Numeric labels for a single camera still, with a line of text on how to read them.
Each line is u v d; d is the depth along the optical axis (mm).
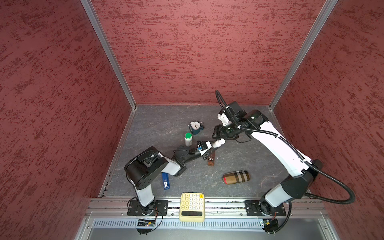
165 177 814
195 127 1029
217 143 740
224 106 559
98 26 775
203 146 654
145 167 488
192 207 725
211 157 920
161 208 741
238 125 499
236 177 812
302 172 411
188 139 912
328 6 709
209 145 665
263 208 657
